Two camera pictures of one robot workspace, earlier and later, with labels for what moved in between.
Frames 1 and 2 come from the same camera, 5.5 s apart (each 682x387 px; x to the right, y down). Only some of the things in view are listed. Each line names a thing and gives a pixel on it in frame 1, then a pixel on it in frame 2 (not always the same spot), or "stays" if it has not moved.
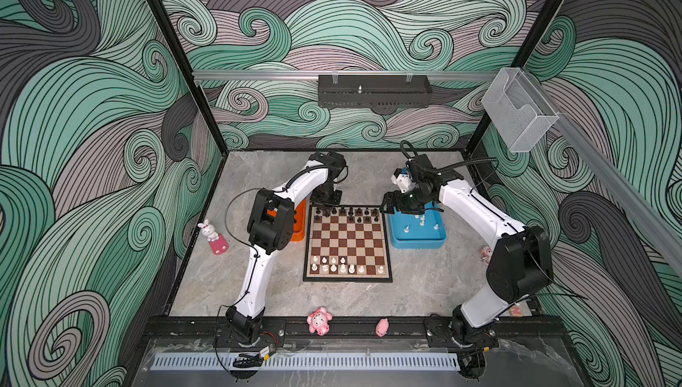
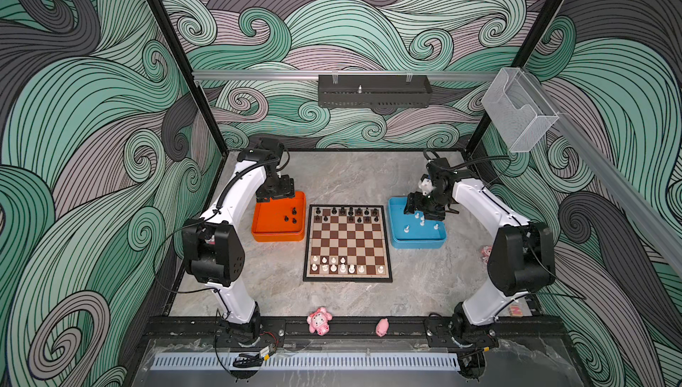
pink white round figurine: x=486 y=252 stays
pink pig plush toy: x=319 y=320 stays
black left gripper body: x=326 y=196 to x=278 y=188
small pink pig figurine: x=382 y=327 stays
